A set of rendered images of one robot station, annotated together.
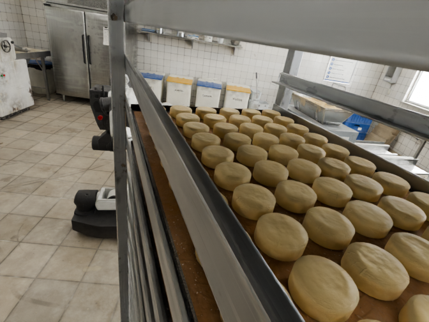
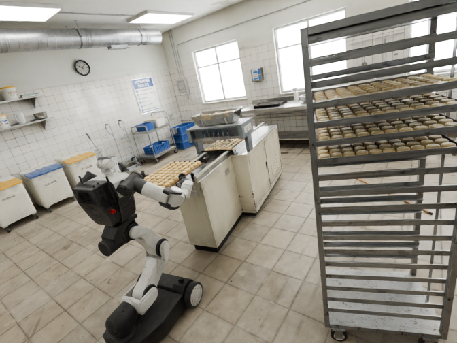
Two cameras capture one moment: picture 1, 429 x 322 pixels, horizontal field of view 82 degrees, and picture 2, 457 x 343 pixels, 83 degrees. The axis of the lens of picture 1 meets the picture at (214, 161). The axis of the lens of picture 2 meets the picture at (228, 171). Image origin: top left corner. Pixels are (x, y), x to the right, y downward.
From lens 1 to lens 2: 1.35 m
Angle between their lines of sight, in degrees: 42
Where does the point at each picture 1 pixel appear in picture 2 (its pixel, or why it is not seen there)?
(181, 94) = (15, 199)
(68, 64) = not seen: outside the picture
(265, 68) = (87, 127)
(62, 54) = not seen: outside the picture
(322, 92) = (335, 73)
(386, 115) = (367, 68)
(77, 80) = not seen: outside the picture
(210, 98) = (57, 182)
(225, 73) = (48, 152)
